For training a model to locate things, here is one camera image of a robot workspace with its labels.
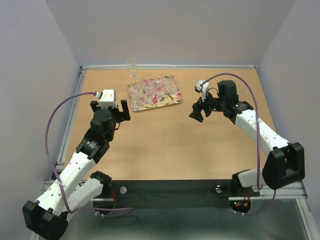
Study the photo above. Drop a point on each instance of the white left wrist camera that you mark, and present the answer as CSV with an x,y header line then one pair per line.
x,y
107,99

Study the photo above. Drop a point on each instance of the floral patterned tray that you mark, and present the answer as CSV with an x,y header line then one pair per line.
x,y
158,101

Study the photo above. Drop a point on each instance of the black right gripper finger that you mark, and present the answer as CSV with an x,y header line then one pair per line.
x,y
197,115
198,105

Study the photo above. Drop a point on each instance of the tall clear glass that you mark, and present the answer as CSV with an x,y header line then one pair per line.
x,y
131,65

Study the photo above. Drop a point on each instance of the aluminium front frame rail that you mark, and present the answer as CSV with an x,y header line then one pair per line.
x,y
292,191

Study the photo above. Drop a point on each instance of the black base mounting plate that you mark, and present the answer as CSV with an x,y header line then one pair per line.
x,y
171,194

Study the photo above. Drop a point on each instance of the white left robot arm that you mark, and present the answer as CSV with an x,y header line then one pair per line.
x,y
49,215

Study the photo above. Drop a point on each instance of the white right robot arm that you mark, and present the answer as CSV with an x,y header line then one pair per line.
x,y
285,163

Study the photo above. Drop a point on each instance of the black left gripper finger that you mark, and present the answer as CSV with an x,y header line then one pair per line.
x,y
94,105
125,110

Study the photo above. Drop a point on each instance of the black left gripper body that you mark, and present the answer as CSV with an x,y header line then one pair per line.
x,y
114,112

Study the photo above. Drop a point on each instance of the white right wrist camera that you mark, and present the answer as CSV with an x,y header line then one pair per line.
x,y
202,87

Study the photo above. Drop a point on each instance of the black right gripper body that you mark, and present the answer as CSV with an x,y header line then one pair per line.
x,y
216,104

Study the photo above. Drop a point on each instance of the clear faceted glass tumbler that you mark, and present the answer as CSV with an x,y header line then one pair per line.
x,y
167,78

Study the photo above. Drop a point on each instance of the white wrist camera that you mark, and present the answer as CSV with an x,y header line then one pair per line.
x,y
107,99
202,87

